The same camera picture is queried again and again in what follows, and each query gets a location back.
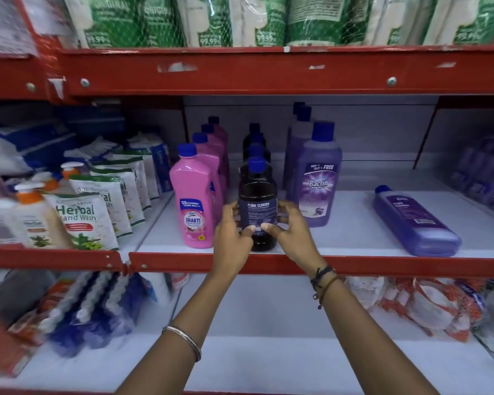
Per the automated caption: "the pile of orange white packets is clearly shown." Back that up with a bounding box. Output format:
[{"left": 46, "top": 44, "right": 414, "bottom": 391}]
[{"left": 346, "top": 276, "right": 488, "bottom": 343}]

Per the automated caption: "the orange pump hand wash bottle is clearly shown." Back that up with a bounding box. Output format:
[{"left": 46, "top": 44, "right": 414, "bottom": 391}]
[
  {"left": 7, "top": 182, "right": 74, "bottom": 250},
  {"left": 32, "top": 161, "right": 85, "bottom": 191}
]

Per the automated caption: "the row of white blue pouches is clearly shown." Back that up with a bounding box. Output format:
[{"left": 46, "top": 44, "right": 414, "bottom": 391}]
[{"left": 125, "top": 132, "right": 174, "bottom": 198}]

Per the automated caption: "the black thread bracelet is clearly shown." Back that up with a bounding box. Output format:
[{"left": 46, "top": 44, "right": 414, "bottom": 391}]
[{"left": 310, "top": 265, "right": 336, "bottom": 291}]

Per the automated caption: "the row of hand wash pouches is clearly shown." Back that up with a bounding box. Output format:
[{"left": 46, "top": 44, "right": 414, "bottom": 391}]
[{"left": 43, "top": 154, "right": 153, "bottom": 252}]

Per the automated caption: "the person's right hand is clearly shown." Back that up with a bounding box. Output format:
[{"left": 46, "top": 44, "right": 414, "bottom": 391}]
[{"left": 261, "top": 200, "right": 334, "bottom": 281}]

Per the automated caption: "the pile of blue white packs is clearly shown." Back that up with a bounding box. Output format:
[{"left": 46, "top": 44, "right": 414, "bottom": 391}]
[{"left": 0, "top": 118, "right": 81, "bottom": 175}]

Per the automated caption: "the red metal shelf rack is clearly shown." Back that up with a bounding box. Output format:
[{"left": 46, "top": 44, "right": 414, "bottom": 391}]
[{"left": 0, "top": 0, "right": 494, "bottom": 395}]

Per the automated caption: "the brown cord bracelet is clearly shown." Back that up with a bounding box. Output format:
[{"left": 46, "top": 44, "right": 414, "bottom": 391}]
[{"left": 317, "top": 275, "right": 343, "bottom": 311}]

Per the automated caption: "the silver metal bangle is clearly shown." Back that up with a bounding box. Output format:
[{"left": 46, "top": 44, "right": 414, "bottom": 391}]
[{"left": 161, "top": 325, "right": 202, "bottom": 363}]

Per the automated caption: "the row of purple packets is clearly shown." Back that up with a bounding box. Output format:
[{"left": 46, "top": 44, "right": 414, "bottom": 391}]
[{"left": 448, "top": 135, "right": 494, "bottom": 208}]

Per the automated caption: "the row of green white pouches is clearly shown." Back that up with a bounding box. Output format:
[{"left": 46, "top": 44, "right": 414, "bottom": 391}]
[{"left": 62, "top": 0, "right": 494, "bottom": 49}]

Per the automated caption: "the purple floor cleaner bottle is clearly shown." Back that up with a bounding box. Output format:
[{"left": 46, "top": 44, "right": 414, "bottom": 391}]
[
  {"left": 292, "top": 121, "right": 343, "bottom": 229},
  {"left": 287, "top": 101, "right": 306, "bottom": 132},
  {"left": 373, "top": 184, "right": 463, "bottom": 258},
  {"left": 285, "top": 105, "right": 313, "bottom": 194}
]

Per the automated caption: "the orange packet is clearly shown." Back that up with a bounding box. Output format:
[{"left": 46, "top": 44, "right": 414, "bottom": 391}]
[{"left": 0, "top": 312, "right": 46, "bottom": 377}]

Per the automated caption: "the person's left hand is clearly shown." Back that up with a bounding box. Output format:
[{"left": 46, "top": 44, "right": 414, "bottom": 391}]
[{"left": 213, "top": 201, "right": 254, "bottom": 281}]

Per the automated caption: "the pink floor cleaner bottle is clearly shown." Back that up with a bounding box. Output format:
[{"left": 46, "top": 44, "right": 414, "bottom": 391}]
[
  {"left": 200, "top": 123, "right": 229, "bottom": 187},
  {"left": 192, "top": 132, "right": 227, "bottom": 194},
  {"left": 207, "top": 116, "right": 230, "bottom": 185},
  {"left": 169, "top": 143, "right": 225, "bottom": 250}
]

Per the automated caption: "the row of blue white brushes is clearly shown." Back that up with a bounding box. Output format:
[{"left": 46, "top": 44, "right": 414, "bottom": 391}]
[{"left": 37, "top": 270, "right": 147, "bottom": 357}]

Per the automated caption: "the person's right forearm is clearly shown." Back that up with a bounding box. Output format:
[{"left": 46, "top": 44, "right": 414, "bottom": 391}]
[{"left": 311, "top": 266, "right": 440, "bottom": 395}]

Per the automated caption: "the person's left forearm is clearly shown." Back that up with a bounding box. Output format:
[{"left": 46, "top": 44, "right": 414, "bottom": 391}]
[{"left": 114, "top": 272, "right": 248, "bottom": 395}]

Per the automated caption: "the white plastic bottle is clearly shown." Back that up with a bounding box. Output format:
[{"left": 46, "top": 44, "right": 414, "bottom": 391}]
[{"left": 148, "top": 272, "right": 191, "bottom": 307}]

